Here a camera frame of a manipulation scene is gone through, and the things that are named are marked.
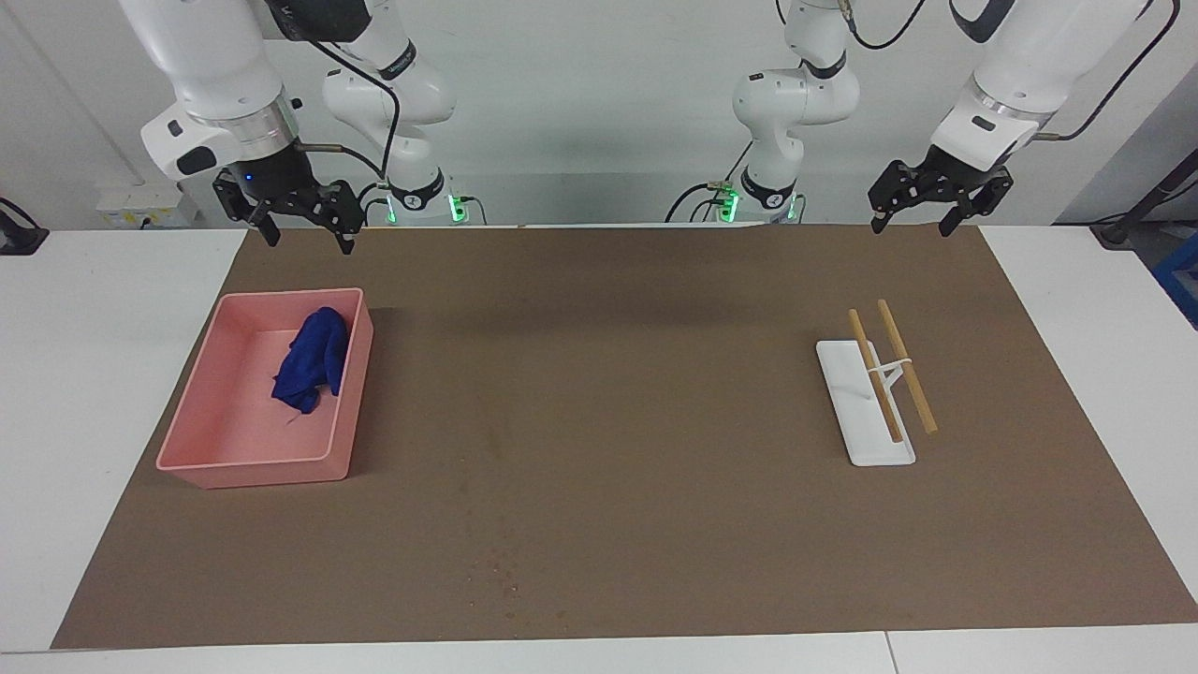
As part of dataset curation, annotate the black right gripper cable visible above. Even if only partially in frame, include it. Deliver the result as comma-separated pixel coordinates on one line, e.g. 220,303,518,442
267,0,402,180

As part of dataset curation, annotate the blue towel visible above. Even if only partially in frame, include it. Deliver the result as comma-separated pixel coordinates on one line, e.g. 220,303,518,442
271,306,352,414

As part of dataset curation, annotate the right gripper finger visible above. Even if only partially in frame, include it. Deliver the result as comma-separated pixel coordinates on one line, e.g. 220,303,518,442
290,182,365,256
213,173,283,248

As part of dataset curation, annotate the brown table mat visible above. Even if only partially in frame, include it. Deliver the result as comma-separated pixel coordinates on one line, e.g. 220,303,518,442
51,225,1198,650

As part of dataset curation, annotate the pink plastic bin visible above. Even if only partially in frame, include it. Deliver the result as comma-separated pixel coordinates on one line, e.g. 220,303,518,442
155,287,374,490

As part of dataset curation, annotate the black stand pole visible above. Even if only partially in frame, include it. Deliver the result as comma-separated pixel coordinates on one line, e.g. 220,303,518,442
1090,150,1198,249

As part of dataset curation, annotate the black table clamp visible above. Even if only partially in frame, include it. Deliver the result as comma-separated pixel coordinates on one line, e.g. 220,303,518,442
0,197,50,256

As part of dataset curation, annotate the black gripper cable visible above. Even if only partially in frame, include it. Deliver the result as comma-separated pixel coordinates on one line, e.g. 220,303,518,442
775,0,1183,143
267,0,402,180

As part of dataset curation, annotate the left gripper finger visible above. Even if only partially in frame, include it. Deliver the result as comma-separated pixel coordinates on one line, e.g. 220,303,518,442
868,161,938,236
939,170,1015,239

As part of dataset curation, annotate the white wall socket box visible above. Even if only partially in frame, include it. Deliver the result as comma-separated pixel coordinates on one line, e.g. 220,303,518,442
96,183,200,228

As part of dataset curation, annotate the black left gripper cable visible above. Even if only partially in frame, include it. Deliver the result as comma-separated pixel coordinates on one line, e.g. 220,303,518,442
775,0,1183,143

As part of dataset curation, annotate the black left base cable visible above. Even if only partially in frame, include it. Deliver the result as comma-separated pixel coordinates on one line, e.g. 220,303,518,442
665,140,752,225

